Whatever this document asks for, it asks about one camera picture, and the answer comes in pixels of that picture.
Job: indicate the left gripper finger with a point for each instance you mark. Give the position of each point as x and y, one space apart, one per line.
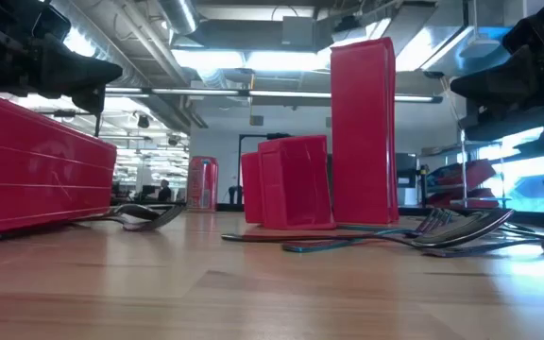
73 71
92 101

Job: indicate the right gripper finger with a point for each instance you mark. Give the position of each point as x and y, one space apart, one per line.
498 85

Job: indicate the red plastic bin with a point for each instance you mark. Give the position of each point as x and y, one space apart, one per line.
295 184
362 141
31 165

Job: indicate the iridescent table knife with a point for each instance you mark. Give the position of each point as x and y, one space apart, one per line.
371 228

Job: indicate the white ceiling device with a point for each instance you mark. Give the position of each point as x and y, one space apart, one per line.
480 48

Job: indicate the black shelf board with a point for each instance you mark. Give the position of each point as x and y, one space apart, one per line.
503 127

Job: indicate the black ceiling lamp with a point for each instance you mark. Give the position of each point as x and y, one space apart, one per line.
143 122

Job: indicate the red tilted storage bin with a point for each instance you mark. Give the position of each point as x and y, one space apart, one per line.
475 172
470 197

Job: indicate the bright window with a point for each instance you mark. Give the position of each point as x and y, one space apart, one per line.
527 184

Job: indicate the person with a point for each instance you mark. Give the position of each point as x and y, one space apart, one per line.
164 192

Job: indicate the red soda can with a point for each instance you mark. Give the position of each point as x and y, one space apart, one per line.
202 184

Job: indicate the long ceiling light strip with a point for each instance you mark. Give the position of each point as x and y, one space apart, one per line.
291 94

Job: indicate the grey ceiling box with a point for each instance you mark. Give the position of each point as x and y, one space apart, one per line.
296 30

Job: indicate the black rig frame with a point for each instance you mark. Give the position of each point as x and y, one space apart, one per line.
97 125

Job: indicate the silver spiral ventilation duct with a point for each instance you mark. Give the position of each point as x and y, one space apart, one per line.
107 42
180 16

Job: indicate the silver rectangular duct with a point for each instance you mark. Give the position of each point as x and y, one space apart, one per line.
418 42

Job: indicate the grey wall vent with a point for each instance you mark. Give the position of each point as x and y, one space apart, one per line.
256 120

